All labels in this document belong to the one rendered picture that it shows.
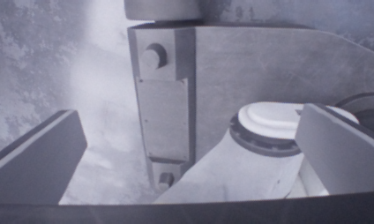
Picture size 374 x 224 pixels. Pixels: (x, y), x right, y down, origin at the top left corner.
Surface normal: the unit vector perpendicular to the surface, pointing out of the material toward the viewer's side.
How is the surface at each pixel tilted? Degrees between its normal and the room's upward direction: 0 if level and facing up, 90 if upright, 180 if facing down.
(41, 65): 0
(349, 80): 0
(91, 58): 0
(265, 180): 90
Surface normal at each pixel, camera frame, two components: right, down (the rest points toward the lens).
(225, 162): -0.02, -0.88
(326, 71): -0.18, 0.47
